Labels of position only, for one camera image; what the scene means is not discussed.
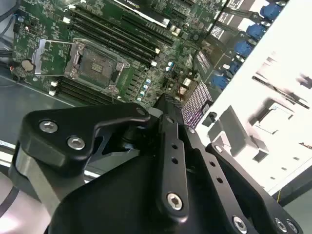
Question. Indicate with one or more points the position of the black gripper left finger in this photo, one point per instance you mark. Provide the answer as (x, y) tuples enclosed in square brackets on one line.
[(61, 126)]

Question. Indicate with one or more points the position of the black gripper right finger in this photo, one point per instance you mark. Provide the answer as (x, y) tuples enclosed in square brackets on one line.
[(212, 170)]

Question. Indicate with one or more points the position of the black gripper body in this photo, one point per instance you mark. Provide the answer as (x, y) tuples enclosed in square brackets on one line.
[(117, 195)]

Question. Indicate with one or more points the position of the metal socket cover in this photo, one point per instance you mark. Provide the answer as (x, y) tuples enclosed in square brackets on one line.
[(39, 57)]

